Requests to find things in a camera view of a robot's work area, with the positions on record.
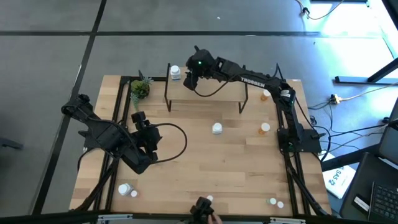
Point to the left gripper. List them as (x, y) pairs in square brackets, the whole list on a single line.
[(150, 138)]

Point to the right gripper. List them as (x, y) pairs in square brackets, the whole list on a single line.
[(200, 67)]

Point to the white bottle blue label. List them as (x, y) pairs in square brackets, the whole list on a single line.
[(217, 128), (175, 72)]

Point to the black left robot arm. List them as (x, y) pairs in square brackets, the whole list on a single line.
[(102, 133)]

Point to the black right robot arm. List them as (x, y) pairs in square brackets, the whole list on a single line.
[(252, 80)]

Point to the wooden shelf black legs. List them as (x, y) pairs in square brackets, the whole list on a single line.
[(183, 95)]

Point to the potted succulent plant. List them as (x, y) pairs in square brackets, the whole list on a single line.
[(140, 89)]

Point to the large white bottle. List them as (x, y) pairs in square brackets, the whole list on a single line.
[(123, 189)]

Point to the black front crossbar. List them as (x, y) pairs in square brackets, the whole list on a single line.
[(161, 216)]

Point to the small white sticker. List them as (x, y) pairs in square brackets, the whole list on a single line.
[(297, 80)]

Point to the person's hand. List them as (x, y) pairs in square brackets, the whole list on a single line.
[(214, 219)]

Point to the yellow power plug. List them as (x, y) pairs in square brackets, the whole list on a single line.
[(335, 99)]

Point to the dark chair base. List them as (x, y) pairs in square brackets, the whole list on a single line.
[(9, 143)]

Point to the black stand base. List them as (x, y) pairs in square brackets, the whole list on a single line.
[(357, 79)]

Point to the black desk leg bar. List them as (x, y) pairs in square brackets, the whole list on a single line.
[(342, 160)]

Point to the white paper blue print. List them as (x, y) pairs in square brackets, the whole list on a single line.
[(339, 182)]

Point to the black laptop with keyboard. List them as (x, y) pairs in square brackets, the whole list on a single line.
[(363, 177)]

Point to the dark grey laptop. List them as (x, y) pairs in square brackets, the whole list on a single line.
[(390, 140)]

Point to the black aluminium table frame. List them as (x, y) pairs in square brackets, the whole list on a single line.
[(126, 79)]

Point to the silver metal bracket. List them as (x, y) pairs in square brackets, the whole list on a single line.
[(115, 217)]

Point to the aluminium frame rail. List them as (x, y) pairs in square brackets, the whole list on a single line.
[(287, 221)]

